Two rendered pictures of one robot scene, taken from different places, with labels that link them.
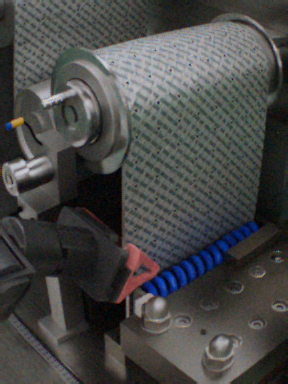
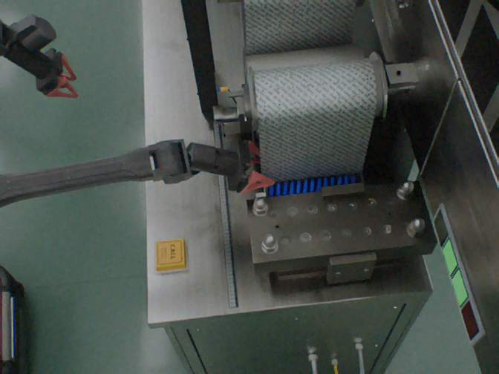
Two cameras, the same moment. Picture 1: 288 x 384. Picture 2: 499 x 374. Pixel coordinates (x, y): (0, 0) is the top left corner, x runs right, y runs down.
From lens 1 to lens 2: 0.77 m
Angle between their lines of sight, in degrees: 36
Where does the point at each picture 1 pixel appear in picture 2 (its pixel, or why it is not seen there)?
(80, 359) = (237, 203)
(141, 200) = (270, 152)
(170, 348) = (255, 226)
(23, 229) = (195, 153)
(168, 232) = (289, 166)
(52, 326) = not seen: hidden behind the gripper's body
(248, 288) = (318, 214)
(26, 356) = (212, 189)
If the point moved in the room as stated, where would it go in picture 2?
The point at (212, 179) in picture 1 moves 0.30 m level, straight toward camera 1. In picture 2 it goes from (321, 151) to (226, 245)
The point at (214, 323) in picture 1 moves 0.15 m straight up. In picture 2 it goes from (286, 224) to (286, 190)
